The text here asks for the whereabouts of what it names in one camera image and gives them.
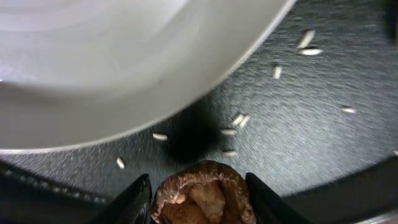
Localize grey round plate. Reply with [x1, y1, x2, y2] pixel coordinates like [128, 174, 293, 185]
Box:
[1, 0, 294, 151]

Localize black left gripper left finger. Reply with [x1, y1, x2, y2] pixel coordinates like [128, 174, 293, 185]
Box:
[89, 174, 152, 224]

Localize round black serving tray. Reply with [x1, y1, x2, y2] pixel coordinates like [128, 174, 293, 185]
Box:
[1, 0, 397, 223]

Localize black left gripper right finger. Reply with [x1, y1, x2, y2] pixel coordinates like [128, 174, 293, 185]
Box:
[245, 172, 311, 224]

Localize brown mushroom piece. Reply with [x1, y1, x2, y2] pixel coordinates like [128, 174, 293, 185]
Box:
[150, 161, 256, 223]

